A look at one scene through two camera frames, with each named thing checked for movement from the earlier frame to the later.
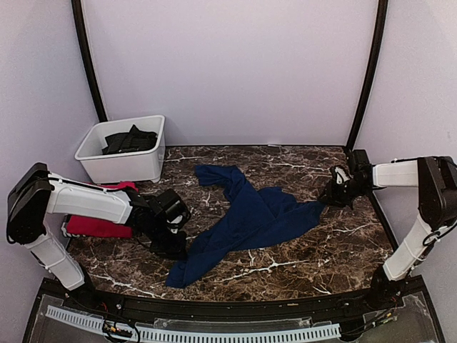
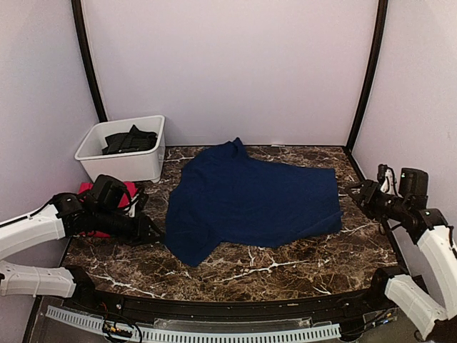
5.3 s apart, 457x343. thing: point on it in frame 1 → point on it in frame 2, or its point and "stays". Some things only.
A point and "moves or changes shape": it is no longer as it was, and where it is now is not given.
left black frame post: x=77 y=11 stays
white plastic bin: x=146 y=165 stays
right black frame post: x=382 y=8 stays
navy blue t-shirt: x=253 y=216 moves or changes shape
